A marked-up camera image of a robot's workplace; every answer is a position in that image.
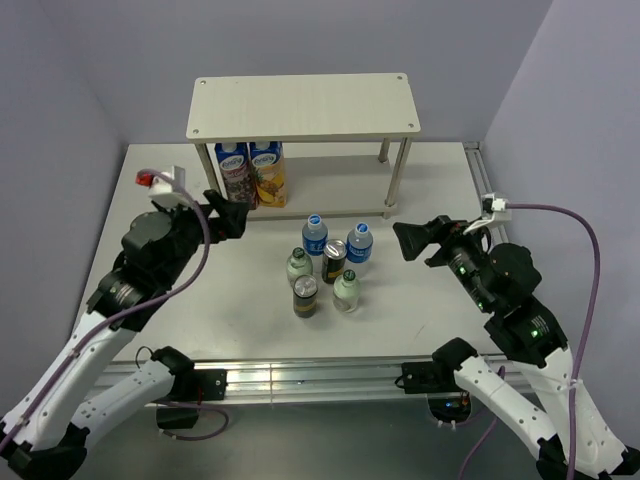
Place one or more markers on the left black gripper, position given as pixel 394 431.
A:
pixel 231 223

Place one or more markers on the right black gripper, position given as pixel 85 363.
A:
pixel 413 236

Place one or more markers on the blue water bottle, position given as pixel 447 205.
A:
pixel 314 238
pixel 359 244

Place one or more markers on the green-cap glass bottle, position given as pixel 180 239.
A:
pixel 298 264
pixel 346 291

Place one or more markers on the black yellow can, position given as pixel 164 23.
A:
pixel 334 258
pixel 305 290

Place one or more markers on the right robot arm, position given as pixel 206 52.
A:
pixel 564 431

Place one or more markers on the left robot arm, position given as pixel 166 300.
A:
pixel 49 433

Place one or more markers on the white two-tier shelf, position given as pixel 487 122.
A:
pixel 346 137

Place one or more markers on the purple grape juice carton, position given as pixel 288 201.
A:
pixel 233 163

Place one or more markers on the yellow pineapple juice carton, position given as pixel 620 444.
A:
pixel 268 168

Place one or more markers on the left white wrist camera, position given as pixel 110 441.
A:
pixel 162 193

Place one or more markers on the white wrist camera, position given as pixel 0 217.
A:
pixel 162 193
pixel 495 213

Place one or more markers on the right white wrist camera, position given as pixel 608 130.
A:
pixel 495 213

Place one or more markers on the aluminium right side rail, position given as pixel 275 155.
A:
pixel 481 181

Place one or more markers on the aluminium front rail frame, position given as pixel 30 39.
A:
pixel 449 403

